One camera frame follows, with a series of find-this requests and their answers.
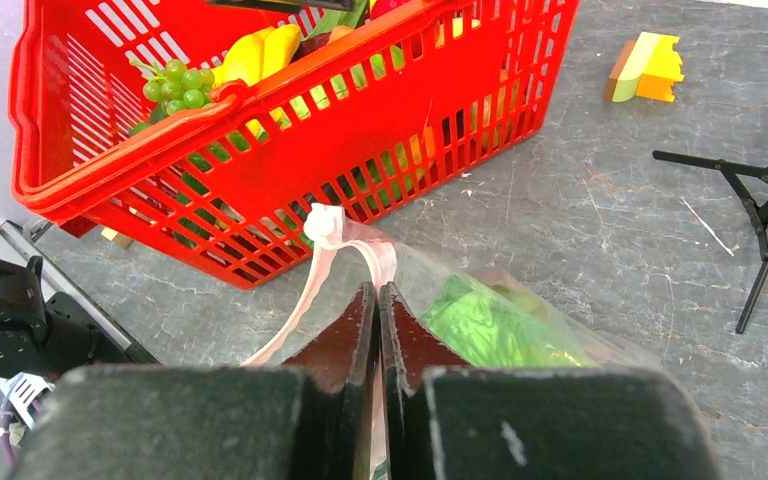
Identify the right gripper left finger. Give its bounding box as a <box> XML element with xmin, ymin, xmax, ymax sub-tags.
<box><xmin>10</xmin><ymin>282</ymin><xmax>376</xmax><ymax>479</ymax></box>

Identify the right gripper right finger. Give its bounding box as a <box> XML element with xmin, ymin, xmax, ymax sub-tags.
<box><xmin>378</xmin><ymin>283</ymin><xmax>722</xmax><ymax>479</ymax></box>

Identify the napa cabbage toy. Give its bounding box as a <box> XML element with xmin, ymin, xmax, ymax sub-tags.
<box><xmin>420</xmin><ymin>274</ymin><xmax>597</xmax><ymax>368</ymax></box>

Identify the clear zip top bag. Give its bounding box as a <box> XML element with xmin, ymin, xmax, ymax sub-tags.
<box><xmin>252</xmin><ymin>204</ymin><xmax>671</xmax><ymax>479</ymax></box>

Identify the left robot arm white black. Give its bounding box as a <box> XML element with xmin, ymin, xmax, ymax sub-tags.
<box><xmin>0</xmin><ymin>255</ymin><xmax>157</xmax><ymax>436</ymax></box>

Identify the wooden block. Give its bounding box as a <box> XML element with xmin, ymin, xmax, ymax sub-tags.
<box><xmin>100</xmin><ymin>227</ymin><xmax>134</xmax><ymax>249</ymax></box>

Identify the red plastic basket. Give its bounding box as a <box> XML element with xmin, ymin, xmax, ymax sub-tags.
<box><xmin>8</xmin><ymin>1</ymin><xmax>578</xmax><ymax>289</ymax></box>

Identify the green grapes toy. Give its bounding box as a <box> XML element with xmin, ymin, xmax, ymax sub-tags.
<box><xmin>129</xmin><ymin>58</ymin><xmax>218</xmax><ymax>136</ymax></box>

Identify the yellow banana bunch toy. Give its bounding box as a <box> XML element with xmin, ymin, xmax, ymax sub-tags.
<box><xmin>212</xmin><ymin>23</ymin><xmax>302</xmax><ymax>88</ymax></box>

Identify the microphone on black tripod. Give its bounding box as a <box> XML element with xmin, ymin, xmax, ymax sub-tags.
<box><xmin>652</xmin><ymin>150</ymin><xmax>768</xmax><ymax>334</ymax></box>

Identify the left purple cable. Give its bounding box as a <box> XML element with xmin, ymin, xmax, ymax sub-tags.
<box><xmin>0</xmin><ymin>397</ymin><xmax>47</xmax><ymax>468</ymax></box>

